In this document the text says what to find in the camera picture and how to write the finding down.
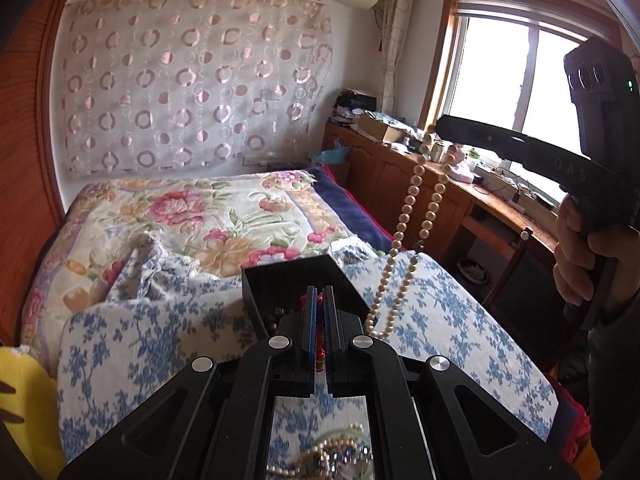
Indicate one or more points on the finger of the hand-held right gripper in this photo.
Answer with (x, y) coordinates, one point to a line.
(480, 132)

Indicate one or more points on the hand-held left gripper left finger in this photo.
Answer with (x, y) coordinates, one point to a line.
(313, 330)

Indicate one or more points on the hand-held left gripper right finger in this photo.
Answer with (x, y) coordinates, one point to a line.
(331, 340)

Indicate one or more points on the black jewelry box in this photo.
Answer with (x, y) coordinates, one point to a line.
(280, 275)

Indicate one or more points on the person's right hand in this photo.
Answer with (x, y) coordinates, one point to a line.
(570, 250)

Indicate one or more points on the pink bottle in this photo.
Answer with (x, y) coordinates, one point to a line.
(455, 152)

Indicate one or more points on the tissue pack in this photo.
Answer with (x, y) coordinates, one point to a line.
(461, 172)

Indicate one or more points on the wooden-framed window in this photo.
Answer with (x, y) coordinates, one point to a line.
(500, 70)

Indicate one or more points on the cardboard box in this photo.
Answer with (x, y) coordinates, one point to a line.
(377, 127)

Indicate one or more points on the wooden cabinet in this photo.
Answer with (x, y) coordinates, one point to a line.
(380, 180)

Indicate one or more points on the beige window curtain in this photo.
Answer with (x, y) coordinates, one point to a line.
(395, 35)

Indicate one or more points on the dark blue blanket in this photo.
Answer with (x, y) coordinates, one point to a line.
(350, 205)

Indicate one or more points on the pile of dark clothes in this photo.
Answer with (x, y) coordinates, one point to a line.
(352, 105)

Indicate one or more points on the blue plastic bag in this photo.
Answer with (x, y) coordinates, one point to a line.
(330, 155)

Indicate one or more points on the pink floral blanket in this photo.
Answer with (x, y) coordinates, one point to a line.
(200, 210)

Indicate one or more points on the blue floral bed sheet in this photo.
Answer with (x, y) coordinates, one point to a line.
(150, 355)

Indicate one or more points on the crumpled blue floral cloth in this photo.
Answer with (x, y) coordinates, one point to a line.
(150, 270)

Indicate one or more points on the yellow plush toy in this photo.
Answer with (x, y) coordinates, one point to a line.
(25, 400)

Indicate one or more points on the circle-patterned wall cloth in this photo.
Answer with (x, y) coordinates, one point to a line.
(200, 85)

